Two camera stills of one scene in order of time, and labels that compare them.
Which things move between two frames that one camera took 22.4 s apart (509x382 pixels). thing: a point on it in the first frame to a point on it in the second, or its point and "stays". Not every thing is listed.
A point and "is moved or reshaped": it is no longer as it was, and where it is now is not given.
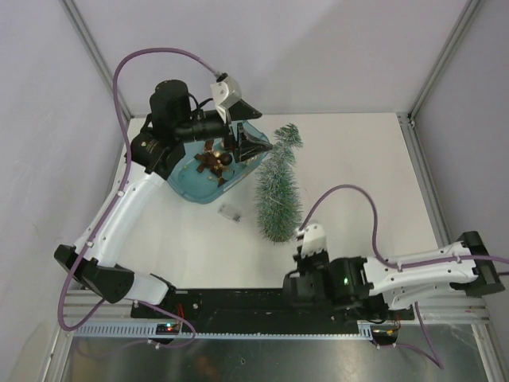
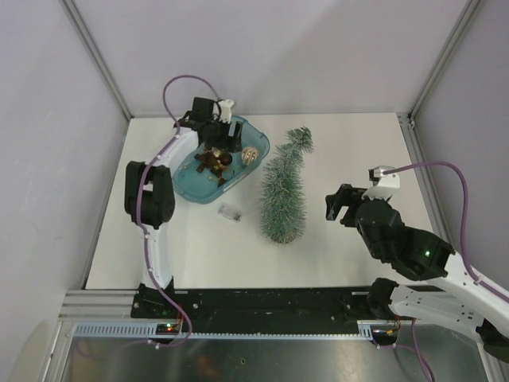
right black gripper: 302,262 to 334,202
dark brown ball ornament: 226,158 stays
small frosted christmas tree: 278,199 is moved or reshaped
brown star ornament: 217,171 stays
